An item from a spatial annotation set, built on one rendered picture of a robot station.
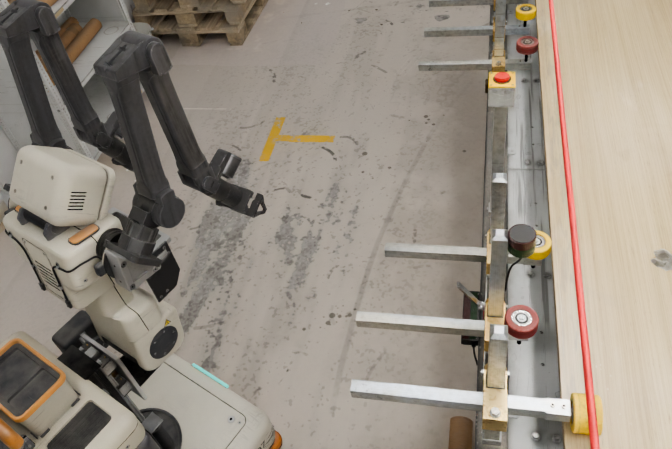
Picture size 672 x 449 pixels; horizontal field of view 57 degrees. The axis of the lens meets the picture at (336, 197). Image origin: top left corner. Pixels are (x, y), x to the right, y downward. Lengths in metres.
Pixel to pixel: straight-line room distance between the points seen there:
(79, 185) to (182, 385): 1.07
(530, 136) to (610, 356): 1.16
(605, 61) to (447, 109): 1.43
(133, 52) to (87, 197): 0.39
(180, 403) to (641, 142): 1.74
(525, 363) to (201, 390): 1.13
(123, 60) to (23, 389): 0.90
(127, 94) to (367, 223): 1.89
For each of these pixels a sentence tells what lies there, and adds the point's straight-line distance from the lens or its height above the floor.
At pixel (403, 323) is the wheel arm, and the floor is 0.86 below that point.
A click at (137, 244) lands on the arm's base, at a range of 1.51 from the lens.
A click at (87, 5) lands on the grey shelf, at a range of 4.28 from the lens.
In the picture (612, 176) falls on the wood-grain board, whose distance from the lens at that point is 1.98.
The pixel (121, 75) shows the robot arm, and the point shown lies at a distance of 1.34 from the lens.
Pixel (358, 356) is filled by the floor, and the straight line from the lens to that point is 2.62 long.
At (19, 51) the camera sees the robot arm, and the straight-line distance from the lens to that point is 1.73.
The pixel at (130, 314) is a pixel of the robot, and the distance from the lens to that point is 1.82.
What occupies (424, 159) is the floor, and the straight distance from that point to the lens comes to 3.37.
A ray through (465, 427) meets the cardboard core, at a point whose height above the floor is 0.08.
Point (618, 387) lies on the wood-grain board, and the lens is 1.56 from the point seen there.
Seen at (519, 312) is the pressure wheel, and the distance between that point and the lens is 1.62.
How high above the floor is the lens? 2.23
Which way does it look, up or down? 44 degrees down
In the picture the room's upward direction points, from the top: 11 degrees counter-clockwise
